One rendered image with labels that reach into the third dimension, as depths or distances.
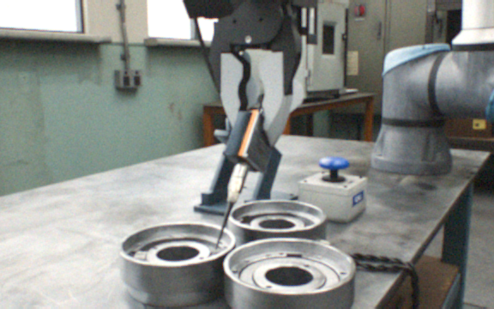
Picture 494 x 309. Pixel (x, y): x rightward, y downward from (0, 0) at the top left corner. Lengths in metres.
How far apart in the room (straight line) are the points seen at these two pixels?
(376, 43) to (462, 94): 3.52
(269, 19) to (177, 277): 0.24
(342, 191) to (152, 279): 0.29
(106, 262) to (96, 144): 1.89
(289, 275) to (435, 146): 0.55
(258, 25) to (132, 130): 2.11
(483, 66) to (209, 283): 0.58
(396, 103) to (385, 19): 3.45
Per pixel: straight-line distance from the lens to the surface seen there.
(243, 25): 0.46
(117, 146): 2.47
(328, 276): 0.39
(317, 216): 0.53
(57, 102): 2.24
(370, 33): 4.36
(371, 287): 0.45
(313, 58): 2.69
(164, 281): 0.39
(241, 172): 0.44
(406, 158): 0.89
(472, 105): 0.84
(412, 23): 4.27
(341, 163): 0.62
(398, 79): 0.90
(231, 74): 0.47
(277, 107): 0.44
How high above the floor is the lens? 1.00
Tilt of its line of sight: 10 degrees down
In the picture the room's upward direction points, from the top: straight up
